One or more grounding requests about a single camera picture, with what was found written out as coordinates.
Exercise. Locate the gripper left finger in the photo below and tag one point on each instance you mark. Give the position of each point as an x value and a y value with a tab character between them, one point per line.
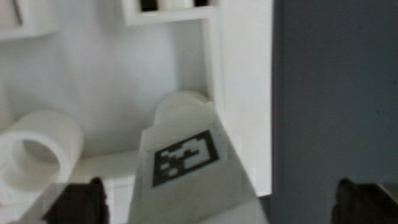
80	207

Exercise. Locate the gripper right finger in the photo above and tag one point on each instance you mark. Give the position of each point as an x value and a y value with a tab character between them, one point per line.
366	203

